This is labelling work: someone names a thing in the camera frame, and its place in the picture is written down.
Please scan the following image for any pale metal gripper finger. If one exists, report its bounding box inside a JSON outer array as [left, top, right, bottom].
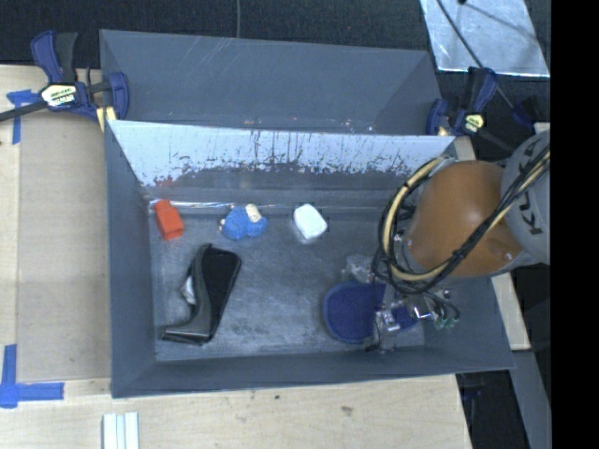
[[373, 308, 391, 346], [386, 317, 404, 353]]

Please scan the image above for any blue round pad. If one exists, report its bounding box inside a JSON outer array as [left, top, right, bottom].
[[322, 280, 420, 345]]

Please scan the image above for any clear plastic wrap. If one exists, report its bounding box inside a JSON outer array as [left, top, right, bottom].
[[344, 253, 376, 285]]

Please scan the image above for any grey metal bin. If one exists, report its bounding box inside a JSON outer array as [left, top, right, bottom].
[[97, 28, 517, 399]]

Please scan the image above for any white sponge block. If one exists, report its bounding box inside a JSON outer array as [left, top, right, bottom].
[[292, 202, 329, 242]]

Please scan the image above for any black soft case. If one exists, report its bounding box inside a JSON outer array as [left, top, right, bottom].
[[160, 242, 243, 347]]

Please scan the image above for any blue toy animal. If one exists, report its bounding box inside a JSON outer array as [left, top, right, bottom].
[[218, 202, 270, 242]]

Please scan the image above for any red block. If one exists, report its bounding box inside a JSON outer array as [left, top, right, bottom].
[[153, 198, 185, 242]]

